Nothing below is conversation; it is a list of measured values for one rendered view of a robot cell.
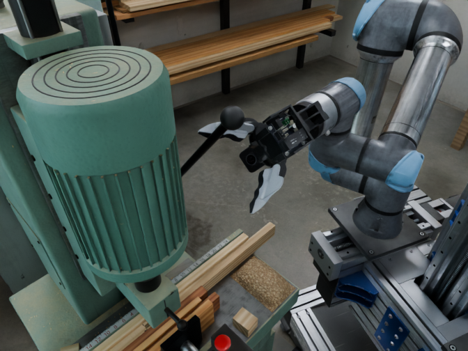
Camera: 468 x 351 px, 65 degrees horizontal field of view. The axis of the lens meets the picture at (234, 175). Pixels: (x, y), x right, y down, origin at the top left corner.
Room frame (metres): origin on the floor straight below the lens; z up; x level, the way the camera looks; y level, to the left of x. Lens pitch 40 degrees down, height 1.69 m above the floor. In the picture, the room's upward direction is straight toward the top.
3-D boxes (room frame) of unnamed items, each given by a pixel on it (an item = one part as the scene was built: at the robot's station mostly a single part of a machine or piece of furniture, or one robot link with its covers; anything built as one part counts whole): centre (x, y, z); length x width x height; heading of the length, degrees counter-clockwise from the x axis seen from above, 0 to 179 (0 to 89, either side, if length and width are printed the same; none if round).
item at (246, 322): (0.41, -0.02, 0.92); 0.04 x 0.04 x 0.03; 50
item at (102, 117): (0.41, 0.17, 1.35); 0.18 x 0.18 x 0.31
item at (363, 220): (0.81, -0.46, 0.87); 0.15 x 0.15 x 0.10
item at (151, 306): (0.43, 0.18, 1.03); 0.14 x 0.07 x 0.09; 45
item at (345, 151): (0.63, -0.21, 1.24); 0.11 x 0.08 x 0.11; 58
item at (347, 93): (0.64, -0.20, 1.34); 0.11 x 0.08 x 0.09; 135
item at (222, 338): (0.32, 0.02, 1.02); 0.03 x 0.03 x 0.01
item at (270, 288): (0.53, -0.07, 0.92); 0.14 x 0.09 x 0.04; 45
